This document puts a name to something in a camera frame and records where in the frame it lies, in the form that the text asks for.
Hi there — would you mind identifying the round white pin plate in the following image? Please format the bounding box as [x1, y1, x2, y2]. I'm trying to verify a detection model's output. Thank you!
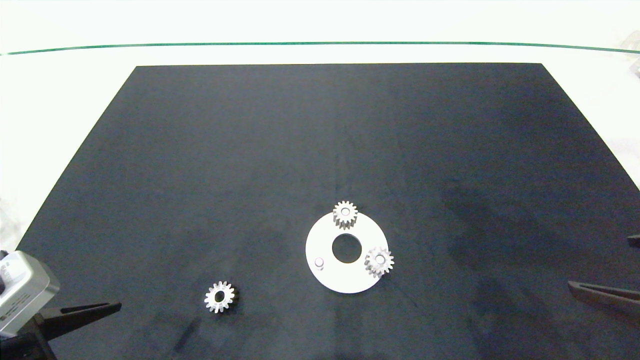
[305, 210, 389, 294]

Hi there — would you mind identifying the small steel planetary gear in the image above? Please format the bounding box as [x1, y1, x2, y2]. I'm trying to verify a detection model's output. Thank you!
[364, 246, 395, 279]
[204, 280, 239, 314]
[333, 200, 359, 231]

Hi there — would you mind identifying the dark rectangular mat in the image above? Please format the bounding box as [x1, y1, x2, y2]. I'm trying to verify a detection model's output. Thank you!
[0, 62, 640, 360]

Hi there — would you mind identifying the silver boxy wrist camera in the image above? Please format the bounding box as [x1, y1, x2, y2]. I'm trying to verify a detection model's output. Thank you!
[0, 250, 61, 337]

